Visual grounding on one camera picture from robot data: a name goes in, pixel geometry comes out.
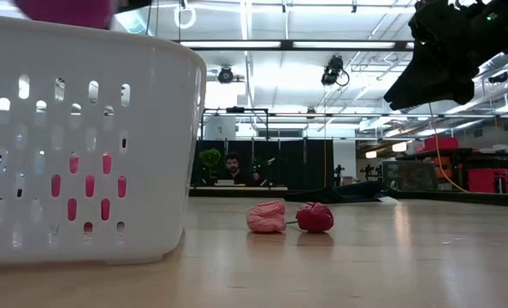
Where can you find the small green background plant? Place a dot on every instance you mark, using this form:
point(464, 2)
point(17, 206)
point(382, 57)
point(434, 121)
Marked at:
point(210, 158)

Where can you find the light pink sock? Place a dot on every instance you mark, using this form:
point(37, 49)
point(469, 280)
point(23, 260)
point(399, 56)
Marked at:
point(266, 217)

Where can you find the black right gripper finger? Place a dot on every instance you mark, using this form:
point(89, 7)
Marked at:
point(459, 83)
point(416, 81)

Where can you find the navy blue folded cloth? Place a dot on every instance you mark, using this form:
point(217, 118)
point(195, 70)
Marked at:
point(344, 192)

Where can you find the white cloth tag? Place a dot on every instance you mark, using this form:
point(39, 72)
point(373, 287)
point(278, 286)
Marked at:
point(387, 199)

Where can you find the red toy cherry with stem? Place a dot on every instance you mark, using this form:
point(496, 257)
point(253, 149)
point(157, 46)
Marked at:
point(314, 217)

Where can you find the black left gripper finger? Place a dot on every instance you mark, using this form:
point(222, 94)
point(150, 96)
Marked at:
point(134, 4)

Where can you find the white perforated plastic basket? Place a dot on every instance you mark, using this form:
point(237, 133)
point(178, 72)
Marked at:
point(160, 128)

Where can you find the black overhead camera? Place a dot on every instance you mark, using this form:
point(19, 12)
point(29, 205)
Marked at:
point(333, 70)

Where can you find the black partition curtain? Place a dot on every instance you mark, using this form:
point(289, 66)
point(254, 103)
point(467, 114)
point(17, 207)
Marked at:
point(297, 164)

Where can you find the person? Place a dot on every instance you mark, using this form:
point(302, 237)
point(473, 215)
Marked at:
point(234, 169)

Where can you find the red storage box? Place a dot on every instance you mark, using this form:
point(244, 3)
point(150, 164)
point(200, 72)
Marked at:
point(489, 179)

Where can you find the black overhead rig beam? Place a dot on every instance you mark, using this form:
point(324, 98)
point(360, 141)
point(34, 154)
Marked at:
point(288, 44)

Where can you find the red toy strawberry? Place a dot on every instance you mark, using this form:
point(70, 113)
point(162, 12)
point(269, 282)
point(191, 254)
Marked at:
point(90, 186)

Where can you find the red storage bin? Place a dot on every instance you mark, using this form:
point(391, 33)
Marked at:
point(440, 143)

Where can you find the grey mesh crate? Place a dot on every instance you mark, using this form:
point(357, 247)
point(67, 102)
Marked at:
point(408, 175)

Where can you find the round black ceiling fixture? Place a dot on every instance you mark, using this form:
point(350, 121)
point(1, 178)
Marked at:
point(225, 75)

